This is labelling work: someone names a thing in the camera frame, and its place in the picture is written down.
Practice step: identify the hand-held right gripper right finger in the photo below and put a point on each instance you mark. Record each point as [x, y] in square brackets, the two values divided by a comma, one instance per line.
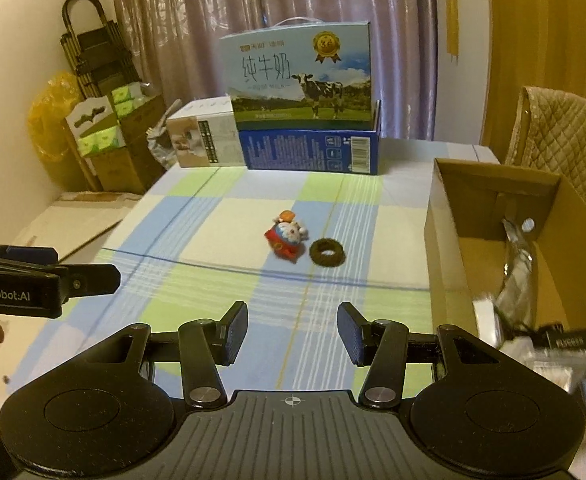
[351, 332]

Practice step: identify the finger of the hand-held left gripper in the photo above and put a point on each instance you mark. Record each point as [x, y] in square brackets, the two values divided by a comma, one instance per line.
[18, 252]
[93, 280]

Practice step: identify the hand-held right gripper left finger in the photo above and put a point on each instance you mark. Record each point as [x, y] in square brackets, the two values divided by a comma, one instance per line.
[234, 332]

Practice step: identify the red cartoon toy figure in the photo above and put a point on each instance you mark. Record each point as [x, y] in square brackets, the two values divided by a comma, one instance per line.
[285, 240]

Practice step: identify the silver foil bag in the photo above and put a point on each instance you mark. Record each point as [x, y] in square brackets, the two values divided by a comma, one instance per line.
[518, 280]

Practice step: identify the translucent plastic cup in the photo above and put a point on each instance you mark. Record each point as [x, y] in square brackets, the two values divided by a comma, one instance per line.
[543, 365]

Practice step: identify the black product box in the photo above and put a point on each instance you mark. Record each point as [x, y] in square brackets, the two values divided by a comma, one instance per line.
[573, 342]

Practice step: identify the flat cardboard sheet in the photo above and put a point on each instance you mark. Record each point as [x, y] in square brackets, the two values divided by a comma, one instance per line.
[73, 225]

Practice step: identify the large brown cardboard box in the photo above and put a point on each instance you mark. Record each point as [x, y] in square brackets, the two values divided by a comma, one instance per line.
[118, 170]

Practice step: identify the yellow plastic bag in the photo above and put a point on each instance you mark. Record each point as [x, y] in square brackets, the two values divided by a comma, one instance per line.
[48, 120]

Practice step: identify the white box of green packs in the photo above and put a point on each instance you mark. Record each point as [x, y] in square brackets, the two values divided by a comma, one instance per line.
[93, 130]

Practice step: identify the crumpled grey plastic bag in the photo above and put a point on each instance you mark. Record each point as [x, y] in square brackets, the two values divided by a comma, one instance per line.
[160, 145]

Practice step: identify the small brown cardboard box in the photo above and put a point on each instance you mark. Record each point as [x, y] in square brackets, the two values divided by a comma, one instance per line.
[145, 120]

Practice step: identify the beige product box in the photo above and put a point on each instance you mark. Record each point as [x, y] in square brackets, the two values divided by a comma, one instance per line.
[213, 140]

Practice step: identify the green tissue packs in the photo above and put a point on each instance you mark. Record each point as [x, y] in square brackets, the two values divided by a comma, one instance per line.
[125, 97]

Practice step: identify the blue printed box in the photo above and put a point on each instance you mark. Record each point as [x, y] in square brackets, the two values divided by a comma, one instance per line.
[298, 150]

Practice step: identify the black folding cart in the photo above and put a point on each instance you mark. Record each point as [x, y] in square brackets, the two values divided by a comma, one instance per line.
[98, 50]

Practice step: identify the cow print milk carton box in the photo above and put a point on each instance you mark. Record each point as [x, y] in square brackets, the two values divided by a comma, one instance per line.
[298, 75]

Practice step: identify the chair with quilted cover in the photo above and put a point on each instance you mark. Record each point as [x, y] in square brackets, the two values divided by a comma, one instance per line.
[563, 135]

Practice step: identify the wooden door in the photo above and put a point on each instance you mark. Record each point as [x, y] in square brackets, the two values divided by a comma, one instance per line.
[548, 20]

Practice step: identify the yellow wall strip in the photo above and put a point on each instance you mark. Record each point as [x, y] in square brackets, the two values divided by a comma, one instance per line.
[452, 30]

